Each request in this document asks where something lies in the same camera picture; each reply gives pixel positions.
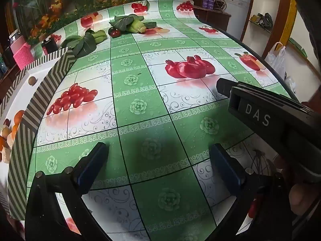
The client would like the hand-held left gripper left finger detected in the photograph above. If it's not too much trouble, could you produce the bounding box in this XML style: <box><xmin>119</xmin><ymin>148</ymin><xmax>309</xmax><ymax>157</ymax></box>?
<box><xmin>24</xmin><ymin>142</ymin><xmax>109</xmax><ymax>241</ymax></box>

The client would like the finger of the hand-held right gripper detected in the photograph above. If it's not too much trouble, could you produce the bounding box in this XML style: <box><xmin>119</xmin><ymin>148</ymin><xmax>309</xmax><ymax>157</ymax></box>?
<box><xmin>216</xmin><ymin>78</ymin><xmax>313</xmax><ymax>115</ymax></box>

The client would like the dark ink bottle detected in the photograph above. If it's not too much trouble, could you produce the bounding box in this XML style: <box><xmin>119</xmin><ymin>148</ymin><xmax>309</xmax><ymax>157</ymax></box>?
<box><xmin>41</xmin><ymin>38</ymin><xmax>59</xmax><ymax>55</ymax></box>

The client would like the bok choy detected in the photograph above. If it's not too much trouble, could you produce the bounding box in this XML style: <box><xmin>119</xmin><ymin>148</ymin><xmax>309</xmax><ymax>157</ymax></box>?
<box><xmin>60</xmin><ymin>29</ymin><xmax>107</xmax><ymax>58</ymax></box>

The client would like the black and yellow tool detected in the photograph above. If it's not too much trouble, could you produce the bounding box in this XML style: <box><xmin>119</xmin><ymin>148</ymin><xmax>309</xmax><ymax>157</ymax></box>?
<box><xmin>251</xmin><ymin>12</ymin><xmax>274</xmax><ymax>29</ymax></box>

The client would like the person's right hand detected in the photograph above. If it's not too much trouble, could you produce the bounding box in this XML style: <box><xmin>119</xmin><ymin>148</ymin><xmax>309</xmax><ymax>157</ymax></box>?
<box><xmin>288</xmin><ymin>183</ymin><xmax>314</xmax><ymax>217</ymax></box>

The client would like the striped cardboard box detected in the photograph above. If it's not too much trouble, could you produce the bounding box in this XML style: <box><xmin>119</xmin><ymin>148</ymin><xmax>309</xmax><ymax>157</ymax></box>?
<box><xmin>0</xmin><ymin>46</ymin><xmax>77</xmax><ymax>221</ymax></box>

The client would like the pale green leafy cabbage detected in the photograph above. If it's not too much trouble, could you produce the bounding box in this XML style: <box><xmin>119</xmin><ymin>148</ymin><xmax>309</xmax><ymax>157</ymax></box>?
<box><xmin>109</xmin><ymin>14</ymin><xmax>157</xmax><ymax>34</ymax></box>

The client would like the pink bottle with knitted sleeve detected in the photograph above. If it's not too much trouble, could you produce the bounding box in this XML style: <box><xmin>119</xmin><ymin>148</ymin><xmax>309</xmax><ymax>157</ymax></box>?
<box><xmin>9</xmin><ymin>30</ymin><xmax>34</xmax><ymax>69</ymax></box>

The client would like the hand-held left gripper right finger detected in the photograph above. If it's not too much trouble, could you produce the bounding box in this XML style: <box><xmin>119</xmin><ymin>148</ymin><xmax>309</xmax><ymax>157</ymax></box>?
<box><xmin>210</xmin><ymin>143</ymin><xmax>296</xmax><ymax>241</ymax></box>

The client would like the white plastic bag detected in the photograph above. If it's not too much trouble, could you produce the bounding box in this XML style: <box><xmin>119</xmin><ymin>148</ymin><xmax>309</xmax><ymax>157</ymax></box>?
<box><xmin>264</xmin><ymin>42</ymin><xmax>287</xmax><ymax>79</ymax></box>

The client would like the low wooden side cabinet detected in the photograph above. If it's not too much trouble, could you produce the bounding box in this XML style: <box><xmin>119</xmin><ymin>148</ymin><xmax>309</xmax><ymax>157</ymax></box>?
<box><xmin>193</xmin><ymin>4</ymin><xmax>232</xmax><ymax>31</ymax></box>

